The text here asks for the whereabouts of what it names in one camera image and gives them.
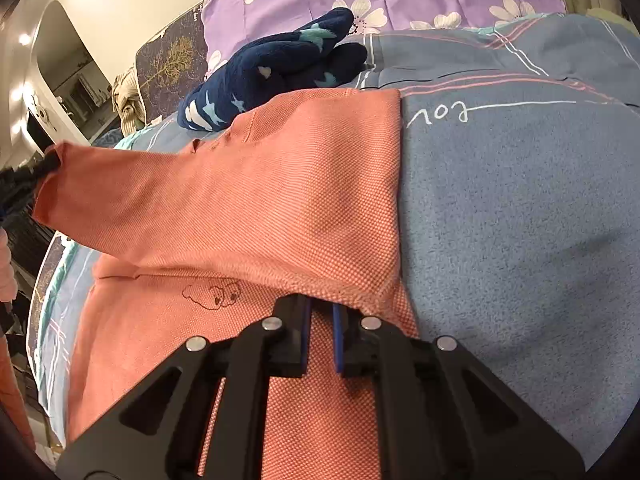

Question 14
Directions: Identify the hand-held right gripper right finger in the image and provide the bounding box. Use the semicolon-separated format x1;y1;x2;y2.
332;305;586;480

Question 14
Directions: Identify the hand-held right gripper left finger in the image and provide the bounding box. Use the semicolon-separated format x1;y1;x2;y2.
55;294;313;480

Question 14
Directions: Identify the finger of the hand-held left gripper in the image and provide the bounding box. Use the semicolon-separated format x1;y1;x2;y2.
31;154;62;183

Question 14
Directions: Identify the orange knit shirt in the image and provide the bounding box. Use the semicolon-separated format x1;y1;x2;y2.
31;87;421;480

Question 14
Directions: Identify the beige plush cloth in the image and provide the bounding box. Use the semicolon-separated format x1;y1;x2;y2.
111;67;148;128

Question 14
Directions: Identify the dark pillow with gold tree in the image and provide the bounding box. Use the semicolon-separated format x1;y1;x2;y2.
135;0;211;126

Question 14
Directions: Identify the person's peach clothing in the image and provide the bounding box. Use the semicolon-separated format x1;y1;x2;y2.
0;330;37;453

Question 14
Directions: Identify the blue plaid bedsheet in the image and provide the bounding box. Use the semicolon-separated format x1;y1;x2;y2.
32;12;640;471

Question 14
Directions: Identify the navy star-print fleece garment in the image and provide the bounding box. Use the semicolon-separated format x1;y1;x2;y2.
177;7;369;132

